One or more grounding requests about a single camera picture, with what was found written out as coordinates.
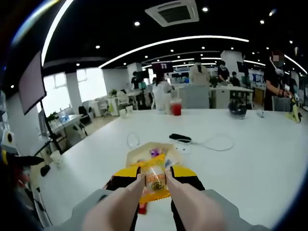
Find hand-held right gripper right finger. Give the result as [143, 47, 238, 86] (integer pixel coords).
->
[170, 165, 241, 231]

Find red drink cup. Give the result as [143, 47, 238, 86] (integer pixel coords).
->
[170, 98, 182, 116]

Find thin white wire loop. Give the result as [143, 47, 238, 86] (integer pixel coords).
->
[127, 131, 140, 149]

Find translucent white plastic bag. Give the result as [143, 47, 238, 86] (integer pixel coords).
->
[163, 94, 172, 115]

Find small yellow cake packet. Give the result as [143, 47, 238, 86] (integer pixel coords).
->
[129, 153, 172, 205]

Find white paper cup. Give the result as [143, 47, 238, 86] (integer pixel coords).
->
[119, 105, 134, 118]
[50, 150, 64, 167]

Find yellow cloth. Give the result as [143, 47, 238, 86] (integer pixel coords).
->
[285, 105, 303, 124]

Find long white ceiling light strip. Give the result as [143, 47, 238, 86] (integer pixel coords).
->
[98, 35, 250, 69]

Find black office chair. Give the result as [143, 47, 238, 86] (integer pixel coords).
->
[78, 105, 92, 126]

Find large screen on black stand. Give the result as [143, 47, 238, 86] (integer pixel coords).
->
[18, 50, 64, 154]

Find pink food tongs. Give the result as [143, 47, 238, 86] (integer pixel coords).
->
[82, 173, 226, 231]

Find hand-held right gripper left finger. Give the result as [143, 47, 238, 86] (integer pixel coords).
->
[72, 166, 142, 231]

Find dark hanging display screen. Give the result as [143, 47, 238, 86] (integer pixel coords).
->
[151, 61, 173, 74]

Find cream hexagonal container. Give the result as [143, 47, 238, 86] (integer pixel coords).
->
[126, 141, 184, 174]

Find ceiling air conditioner vent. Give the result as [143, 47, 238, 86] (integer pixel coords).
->
[145, 0, 200, 27]

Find purple snack packet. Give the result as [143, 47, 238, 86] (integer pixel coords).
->
[148, 147, 163, 158]

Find light grey cabinet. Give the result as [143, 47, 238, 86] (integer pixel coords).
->
[179, 86, 210, 109]

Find beige coat mannequin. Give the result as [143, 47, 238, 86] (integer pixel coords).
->
[189, 62, 210, 87]

